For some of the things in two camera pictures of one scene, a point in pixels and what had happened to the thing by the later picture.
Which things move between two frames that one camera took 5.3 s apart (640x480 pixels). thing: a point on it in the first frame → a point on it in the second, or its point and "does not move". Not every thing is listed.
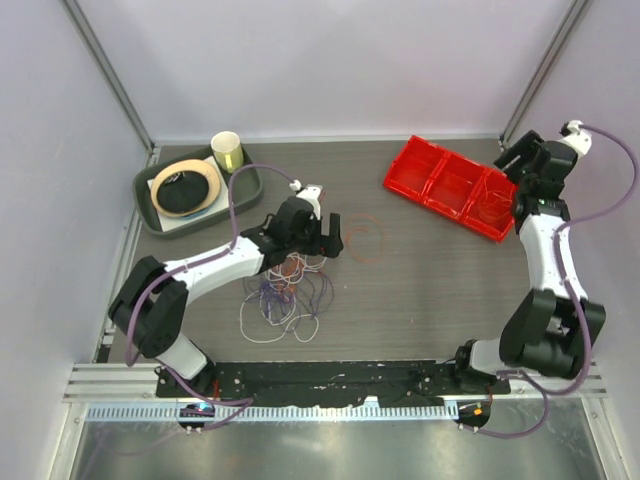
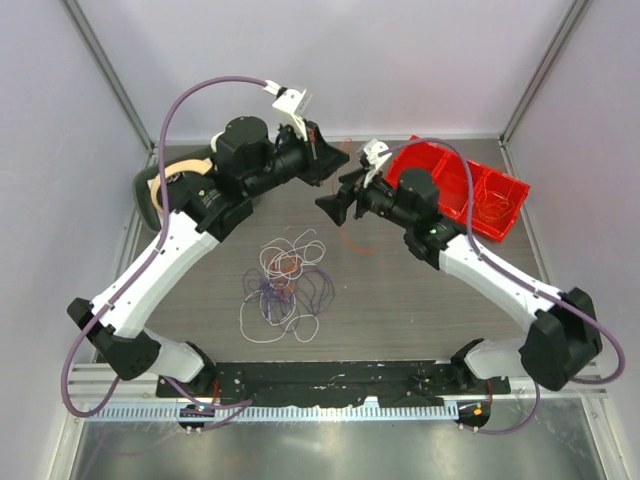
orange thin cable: x=381 y=236 → x=334 y=167
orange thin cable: x=494 y=206 does not move
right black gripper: x=525 y=148 → x=337 y=206
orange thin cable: x=287 y=268 does not move
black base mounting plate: x=428 y=382 does not move
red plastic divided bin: x=476 y=195 does not move
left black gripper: x=328 y=246 → x=318 y=154
